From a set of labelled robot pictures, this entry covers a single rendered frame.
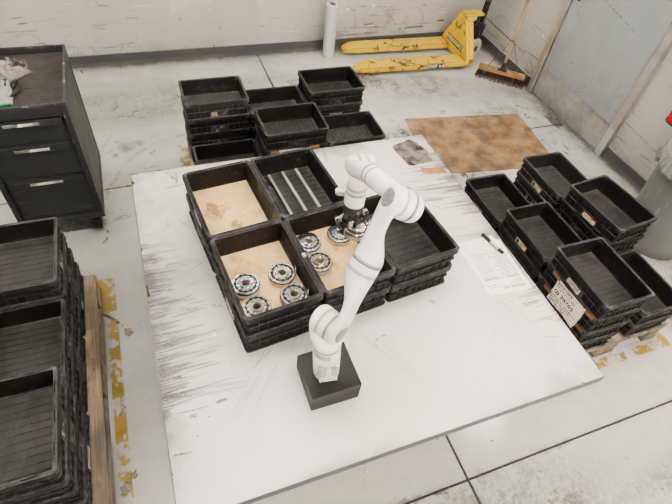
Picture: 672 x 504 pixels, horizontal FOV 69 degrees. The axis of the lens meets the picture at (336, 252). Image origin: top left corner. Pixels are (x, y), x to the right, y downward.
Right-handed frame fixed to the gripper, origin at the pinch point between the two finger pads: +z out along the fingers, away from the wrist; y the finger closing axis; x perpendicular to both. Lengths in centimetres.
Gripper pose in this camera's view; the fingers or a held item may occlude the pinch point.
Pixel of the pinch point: (349, 229)
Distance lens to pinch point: 184.2
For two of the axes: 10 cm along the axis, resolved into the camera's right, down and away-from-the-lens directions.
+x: -4.4, -7.0, 5.6
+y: 8.9, -2.6, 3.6
